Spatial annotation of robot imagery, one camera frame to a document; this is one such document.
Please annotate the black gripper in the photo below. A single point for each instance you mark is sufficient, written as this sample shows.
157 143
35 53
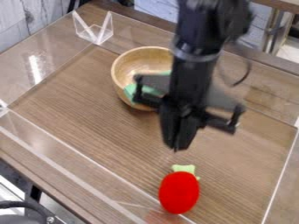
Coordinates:
193 104

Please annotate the red plush fruit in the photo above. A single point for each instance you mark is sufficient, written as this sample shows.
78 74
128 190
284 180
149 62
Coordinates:
180 190

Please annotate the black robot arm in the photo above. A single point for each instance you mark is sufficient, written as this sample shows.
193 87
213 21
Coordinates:
210 22

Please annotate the green foam block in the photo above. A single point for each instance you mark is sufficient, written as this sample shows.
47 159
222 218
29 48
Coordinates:
154 86

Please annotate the wooden bowl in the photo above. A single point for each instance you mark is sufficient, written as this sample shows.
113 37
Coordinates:
144 60

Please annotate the clear acrylic corner stand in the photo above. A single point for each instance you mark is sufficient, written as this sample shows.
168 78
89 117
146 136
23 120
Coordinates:
97 34

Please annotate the clear acrylic tray wall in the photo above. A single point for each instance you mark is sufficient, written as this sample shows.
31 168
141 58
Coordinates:
97 194

